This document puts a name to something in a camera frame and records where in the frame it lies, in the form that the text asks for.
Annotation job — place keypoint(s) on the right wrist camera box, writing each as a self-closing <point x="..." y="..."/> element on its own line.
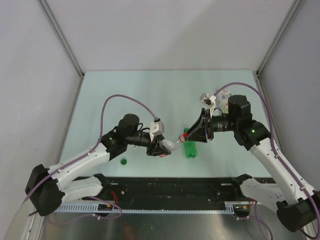
<point x="209" y="101"/>

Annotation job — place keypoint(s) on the red bottle cap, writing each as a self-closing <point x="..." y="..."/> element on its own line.
<point x="183" y="137"/>

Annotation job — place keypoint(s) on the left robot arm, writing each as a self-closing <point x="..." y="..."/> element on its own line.
<point x="49" y="187"/>

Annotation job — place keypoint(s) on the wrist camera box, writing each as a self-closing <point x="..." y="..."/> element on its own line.
<point x="156" y="128"/>
<point x="209" y="101"/>

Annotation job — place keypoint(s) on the white slotted cable duct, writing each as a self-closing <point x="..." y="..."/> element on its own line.
<point x="227" y="207"/>

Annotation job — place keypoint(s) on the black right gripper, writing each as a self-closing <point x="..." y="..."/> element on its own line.
<point x="198" y="133"/>

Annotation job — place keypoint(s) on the right aluminium frame post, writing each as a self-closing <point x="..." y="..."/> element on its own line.
<point x="280" y="34"/>

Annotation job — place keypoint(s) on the green bottle cap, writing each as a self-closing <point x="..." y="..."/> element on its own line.
<point x="123" y="161"/>

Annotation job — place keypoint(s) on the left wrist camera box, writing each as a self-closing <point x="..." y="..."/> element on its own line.
<point x="156" y="128"/>

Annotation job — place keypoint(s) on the green plastic bottle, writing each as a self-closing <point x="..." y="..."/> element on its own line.
<point x="190" y="149"/>

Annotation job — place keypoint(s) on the left aluminium frame post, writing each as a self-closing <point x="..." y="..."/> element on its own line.
<point x="53" y="22"/>

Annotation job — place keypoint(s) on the clear bottle red label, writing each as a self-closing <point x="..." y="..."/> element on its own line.
<point x="172" y="145"/>

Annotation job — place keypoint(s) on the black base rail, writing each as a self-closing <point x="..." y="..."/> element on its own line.
<point x="174" y="192"/>

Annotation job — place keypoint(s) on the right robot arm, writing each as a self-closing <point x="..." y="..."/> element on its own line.
<point x="295" y="202"/>

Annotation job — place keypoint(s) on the fruit tea bottle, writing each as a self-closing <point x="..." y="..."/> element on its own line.
<point x="222" y="98"/>

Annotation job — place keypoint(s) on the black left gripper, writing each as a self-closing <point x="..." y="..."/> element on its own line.
<point x="158" y="148"/>

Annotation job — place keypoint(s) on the aluminium frame post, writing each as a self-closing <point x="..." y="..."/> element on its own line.
<point x="280" y="34"/>
<point x="53" y="22"/>

